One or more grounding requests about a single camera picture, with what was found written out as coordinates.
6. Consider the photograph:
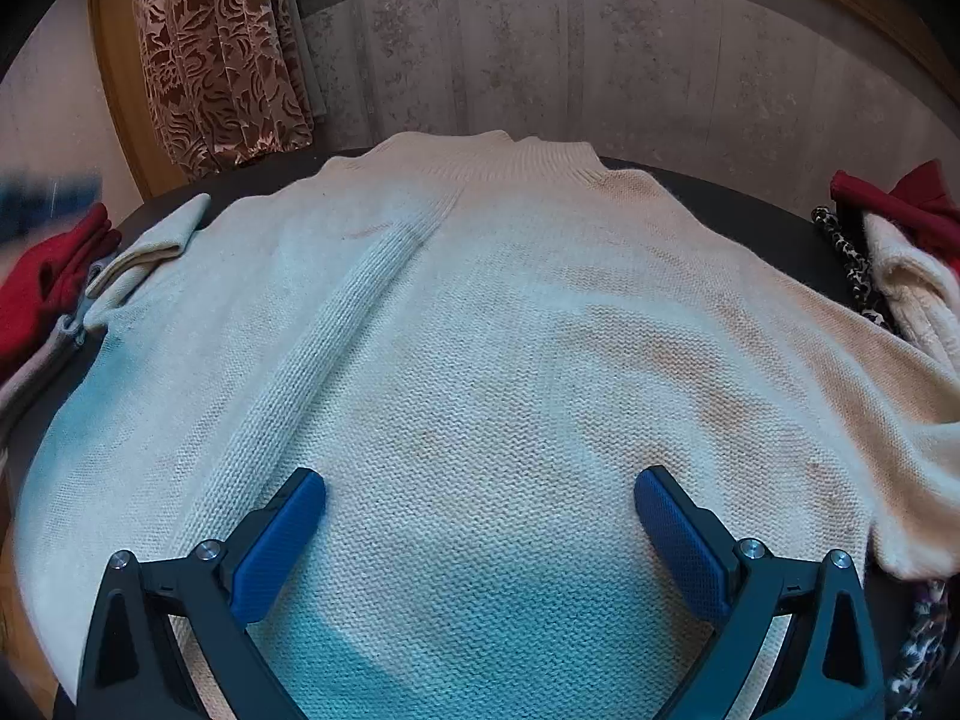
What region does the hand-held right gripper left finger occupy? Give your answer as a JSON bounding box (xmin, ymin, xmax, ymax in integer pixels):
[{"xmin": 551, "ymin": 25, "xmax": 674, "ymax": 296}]
[{"xmin": 75, "ymin": 466, "xmax": 328, "ymax": 720}]

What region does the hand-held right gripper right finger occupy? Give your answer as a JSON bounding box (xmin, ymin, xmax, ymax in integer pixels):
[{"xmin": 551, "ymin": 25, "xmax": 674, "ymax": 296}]
[{"xmin": 633, "ymin": 465, "xmax": 887, "ymax": 720}]

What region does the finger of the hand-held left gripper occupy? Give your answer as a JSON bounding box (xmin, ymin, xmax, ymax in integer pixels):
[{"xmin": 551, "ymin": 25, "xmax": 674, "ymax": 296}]
[{"xmin": 0, "ymin": 172, "xmax": 103, "ymax": 244}]

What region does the cream knit sweater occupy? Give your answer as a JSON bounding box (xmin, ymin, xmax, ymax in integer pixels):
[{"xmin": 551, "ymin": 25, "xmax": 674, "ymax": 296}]
[{"xmin": 10, "ymin": 129, "xmax": 960, "ymax": 720}]

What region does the red knit garment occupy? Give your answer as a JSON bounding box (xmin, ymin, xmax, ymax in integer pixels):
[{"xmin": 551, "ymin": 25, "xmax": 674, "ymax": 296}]
[{"xmin": 0, "ymin": 202, "xmax": 122, "ymax": 379}]

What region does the grey knit garment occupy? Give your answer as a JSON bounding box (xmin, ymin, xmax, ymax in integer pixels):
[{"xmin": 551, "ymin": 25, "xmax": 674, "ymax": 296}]
[{"xmin": 0, "ymin": 258, "xmax": 113, "ymax": 436}]

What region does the brown floral curtain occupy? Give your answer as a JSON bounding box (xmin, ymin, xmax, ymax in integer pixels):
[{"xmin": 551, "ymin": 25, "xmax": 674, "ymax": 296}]
[{"xmin": 129, "ymin": 0, "xmax": 325, "ymax": 179}]

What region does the leopard print cloth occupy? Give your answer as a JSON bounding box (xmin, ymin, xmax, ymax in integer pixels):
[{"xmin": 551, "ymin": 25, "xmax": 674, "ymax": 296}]
[{"xmin": 811, "ymin": 205, "xmax": 895, "ymax": 332}]

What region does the cream fluffy garment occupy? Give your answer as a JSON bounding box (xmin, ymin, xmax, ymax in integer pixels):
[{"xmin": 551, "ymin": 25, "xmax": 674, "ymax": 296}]
[{"xmin": 861, "ymin": 211, "xmax": 960, "ymax": 376}]

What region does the red cloth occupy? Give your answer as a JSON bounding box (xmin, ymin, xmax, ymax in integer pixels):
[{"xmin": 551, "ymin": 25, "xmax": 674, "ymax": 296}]
[{"xmin": 829, "ymin": 159, "xmax": 960, "ymax": 278}]

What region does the wooden frame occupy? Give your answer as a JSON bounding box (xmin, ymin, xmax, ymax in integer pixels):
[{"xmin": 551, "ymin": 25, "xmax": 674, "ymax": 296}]
[{"xmin": 87, "ymin": 0, "xmax": 197, "ymax": 199}]

